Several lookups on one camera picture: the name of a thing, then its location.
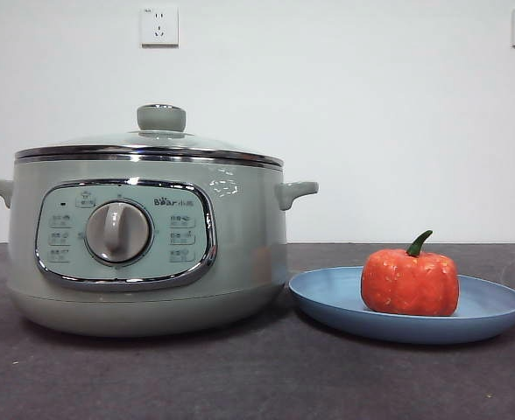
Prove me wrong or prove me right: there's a glass lid with green knob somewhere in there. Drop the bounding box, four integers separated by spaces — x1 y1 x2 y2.
14 103 284 165

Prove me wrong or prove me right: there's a pale green electric steamer pot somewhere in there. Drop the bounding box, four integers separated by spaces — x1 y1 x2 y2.
0 155 320 338

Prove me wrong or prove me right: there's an orange pumpkin with green stem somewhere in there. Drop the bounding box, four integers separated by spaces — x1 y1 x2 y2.
361 229 461 317

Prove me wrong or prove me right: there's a blue round plate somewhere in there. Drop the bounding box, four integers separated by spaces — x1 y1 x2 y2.
288 265 515 345

